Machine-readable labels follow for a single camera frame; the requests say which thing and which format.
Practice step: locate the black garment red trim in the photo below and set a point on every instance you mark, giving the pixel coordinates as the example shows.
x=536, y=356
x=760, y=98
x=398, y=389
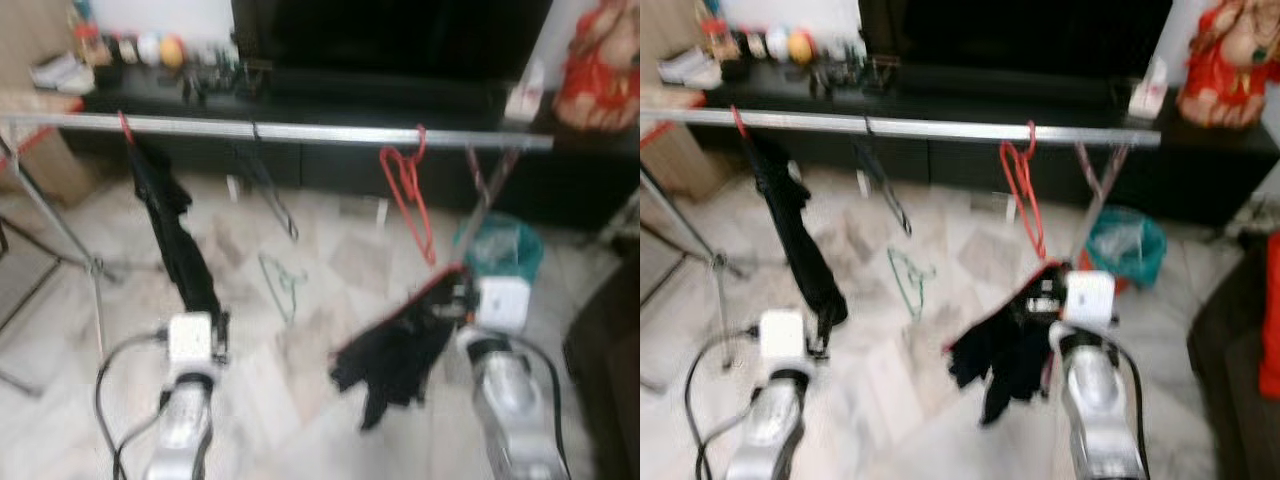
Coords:
x=1005, y=350
x=400, y=350

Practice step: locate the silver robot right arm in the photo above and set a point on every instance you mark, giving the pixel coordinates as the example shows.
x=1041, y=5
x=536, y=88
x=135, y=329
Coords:
x=1100, y=410
x=515, y=410

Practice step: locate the green plastic hanger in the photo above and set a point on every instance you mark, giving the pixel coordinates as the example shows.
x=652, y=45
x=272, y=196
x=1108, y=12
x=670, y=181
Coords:
x=290, y=290
x=915, y=285

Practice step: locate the red plastic hanger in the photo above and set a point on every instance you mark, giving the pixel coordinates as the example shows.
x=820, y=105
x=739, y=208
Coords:
x=738, y=122
x=1025, y=185
x=410, y=190
x=126, y=128

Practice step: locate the dark grey hanger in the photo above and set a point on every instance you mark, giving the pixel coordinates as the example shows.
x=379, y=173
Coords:
x=888, y=185
x=270, y=190

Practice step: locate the orange bin green liner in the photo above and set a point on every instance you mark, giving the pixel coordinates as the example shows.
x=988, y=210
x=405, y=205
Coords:
x=1125, y=245
x=500, y=250

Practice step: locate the black TV cabinet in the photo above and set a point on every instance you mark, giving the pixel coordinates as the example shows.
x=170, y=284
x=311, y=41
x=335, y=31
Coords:
x=960, y=175
x=330, y=180

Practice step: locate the silver metal clothes rack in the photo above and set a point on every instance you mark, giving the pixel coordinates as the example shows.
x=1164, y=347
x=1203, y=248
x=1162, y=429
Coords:
x=300, y=131
x=950, y=128

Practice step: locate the white tissue box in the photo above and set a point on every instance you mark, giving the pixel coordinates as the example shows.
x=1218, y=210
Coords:
x=1148, y=95
x=525, y=98

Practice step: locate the black soundbar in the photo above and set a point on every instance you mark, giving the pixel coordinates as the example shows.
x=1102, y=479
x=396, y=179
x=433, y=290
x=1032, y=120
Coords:
x=390, y=87
x=1010, y=85

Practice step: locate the red cloth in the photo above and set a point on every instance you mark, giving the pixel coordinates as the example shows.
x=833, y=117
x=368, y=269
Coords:
x=1271, y=320

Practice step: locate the black flat television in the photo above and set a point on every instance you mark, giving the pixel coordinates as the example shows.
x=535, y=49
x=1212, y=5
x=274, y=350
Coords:
x=390, y=35
x=1015, y=35

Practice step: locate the red robed figurine statue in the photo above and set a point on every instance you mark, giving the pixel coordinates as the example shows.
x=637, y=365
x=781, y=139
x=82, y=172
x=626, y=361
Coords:
x=1230, y=65
x=600, y=70

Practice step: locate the white blue plush toy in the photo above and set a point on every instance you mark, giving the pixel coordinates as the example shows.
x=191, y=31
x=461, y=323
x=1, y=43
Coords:
x=777, y=44
x=148, y=48

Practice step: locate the black mouse plush toy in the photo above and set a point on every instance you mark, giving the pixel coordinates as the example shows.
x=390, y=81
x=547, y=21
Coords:
x=755, y=46
x=126, y=50

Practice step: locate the white bundled object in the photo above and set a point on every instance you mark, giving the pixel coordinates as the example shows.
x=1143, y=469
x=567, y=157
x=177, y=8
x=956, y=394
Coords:
x=62, y=72
x=690, y=68

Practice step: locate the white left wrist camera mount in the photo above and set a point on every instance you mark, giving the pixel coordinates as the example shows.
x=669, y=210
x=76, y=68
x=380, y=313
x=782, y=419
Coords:
x=783, y=335
x=190, y=340

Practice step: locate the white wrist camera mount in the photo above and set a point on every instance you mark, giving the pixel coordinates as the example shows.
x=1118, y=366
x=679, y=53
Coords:
x=190, y=340
x=783, y=335
x=503, y=305
x=1090, y=300

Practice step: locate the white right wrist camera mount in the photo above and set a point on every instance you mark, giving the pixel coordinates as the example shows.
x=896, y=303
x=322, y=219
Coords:
x=1090, y=300
x=503, y=305

